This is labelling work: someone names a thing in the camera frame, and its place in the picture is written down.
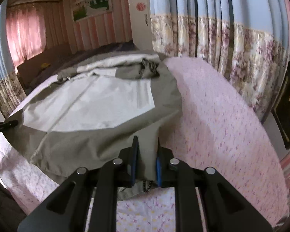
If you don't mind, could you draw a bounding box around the white wardrobe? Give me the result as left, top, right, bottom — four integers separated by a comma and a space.
128, 0, 152, 50

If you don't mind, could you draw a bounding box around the dark framed cabinet right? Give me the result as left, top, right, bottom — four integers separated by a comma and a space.
270, 44, 290, 150

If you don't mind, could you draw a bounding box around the far bed striped blanket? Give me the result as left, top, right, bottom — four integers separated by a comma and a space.
19, 40, 138, 90

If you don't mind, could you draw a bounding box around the brown bed headboard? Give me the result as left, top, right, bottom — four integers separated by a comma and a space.
17, 43, 72, 84

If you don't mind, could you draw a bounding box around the blue floral curtain left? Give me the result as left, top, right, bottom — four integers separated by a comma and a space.
0, 0, 26, 118

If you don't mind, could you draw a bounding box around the framed wedding picture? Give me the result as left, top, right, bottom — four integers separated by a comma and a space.
72, 0, 113, 22

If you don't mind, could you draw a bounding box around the grey and white jacket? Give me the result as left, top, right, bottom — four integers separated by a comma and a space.
3, 51, 182, 200

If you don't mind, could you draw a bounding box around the blue floral curtain right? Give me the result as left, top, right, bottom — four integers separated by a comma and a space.
150, 0, 289, 121

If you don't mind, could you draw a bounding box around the yellow toy on bed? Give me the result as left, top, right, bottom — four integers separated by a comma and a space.
41, 63, 50, 69

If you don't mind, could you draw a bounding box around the blue floral curtain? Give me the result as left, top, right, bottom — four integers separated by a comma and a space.
0, 0, 26, 118
150, 0, 289, 121

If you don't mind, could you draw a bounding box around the pink window curtain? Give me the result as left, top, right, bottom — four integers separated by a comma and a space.
6, 3, 46, 67

